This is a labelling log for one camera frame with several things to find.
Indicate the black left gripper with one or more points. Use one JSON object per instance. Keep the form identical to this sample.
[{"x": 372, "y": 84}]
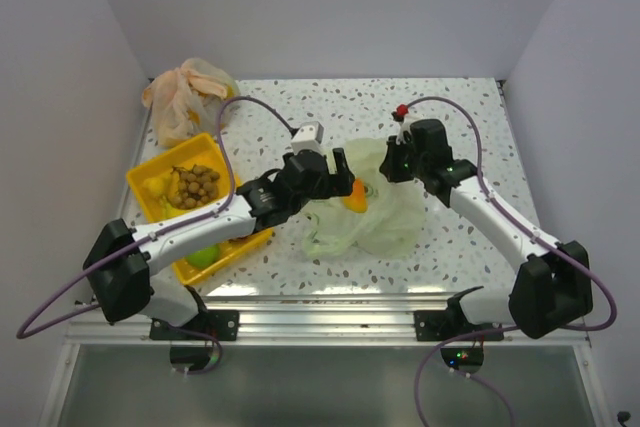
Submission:
[{"x": 338, "y": 184}]

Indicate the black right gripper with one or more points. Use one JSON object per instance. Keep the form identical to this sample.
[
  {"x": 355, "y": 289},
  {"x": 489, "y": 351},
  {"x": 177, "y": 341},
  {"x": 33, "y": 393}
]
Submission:
[{"x": 389, "y": 166}]

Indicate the orange yellow mango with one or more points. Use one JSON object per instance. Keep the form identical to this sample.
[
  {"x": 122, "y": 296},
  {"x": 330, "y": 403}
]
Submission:
[{"x": 357, "y": 201}]

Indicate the green knotted plastic bag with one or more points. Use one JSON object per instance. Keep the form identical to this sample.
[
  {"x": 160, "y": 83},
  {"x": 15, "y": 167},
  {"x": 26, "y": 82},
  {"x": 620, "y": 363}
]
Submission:
[{"x": 390, "y": 226}]

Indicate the bunch of longan fruit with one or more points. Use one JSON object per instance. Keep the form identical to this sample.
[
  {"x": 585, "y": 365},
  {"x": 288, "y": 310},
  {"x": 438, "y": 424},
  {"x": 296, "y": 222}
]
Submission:
[{"x": 194, "y": 187}]

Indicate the green apple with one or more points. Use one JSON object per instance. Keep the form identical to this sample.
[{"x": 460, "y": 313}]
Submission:
[{"x": 204, "y": 258}]

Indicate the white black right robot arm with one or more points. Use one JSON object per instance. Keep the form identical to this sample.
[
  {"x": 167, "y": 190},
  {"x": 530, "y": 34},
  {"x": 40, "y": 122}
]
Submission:
[{"x": 551, "y": 287}]

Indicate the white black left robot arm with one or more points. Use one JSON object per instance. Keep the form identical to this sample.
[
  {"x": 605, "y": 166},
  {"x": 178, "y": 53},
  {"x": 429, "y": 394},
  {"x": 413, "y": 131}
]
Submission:
[{"x": 124, "y": 264}]

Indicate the orange plastic bag with fruit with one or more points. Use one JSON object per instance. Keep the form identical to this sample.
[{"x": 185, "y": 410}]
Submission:
[{"x": 187, "y": 100}]

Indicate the yellow plastic tray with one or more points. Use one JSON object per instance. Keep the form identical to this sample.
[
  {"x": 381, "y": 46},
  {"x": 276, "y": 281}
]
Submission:
[{"x": 201, "y": 149}]

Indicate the yellow pear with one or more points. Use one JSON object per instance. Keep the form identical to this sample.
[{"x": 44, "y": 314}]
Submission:
[{"x": 156, "y": 187}]

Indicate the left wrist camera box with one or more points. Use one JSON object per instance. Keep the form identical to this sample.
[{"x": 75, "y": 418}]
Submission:
[{"x": 308, "y": 137}]

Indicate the aluminium rail frame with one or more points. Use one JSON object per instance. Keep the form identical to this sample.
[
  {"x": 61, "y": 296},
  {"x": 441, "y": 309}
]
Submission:
[{"x": 286, "y": 297}]

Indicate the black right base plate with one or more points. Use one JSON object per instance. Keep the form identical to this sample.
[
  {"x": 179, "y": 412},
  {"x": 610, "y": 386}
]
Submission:
[{"x": 439, "y": 325}]

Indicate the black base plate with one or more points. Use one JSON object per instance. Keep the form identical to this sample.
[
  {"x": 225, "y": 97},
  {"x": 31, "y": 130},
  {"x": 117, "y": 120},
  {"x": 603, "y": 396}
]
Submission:
[
  {"x": 222, "y": 325},
  {"x": 439, "y": 325}
]

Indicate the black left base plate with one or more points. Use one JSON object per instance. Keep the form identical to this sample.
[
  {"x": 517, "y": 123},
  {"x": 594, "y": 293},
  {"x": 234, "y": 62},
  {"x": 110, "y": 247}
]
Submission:
[{"x": 222, "y": 325}]

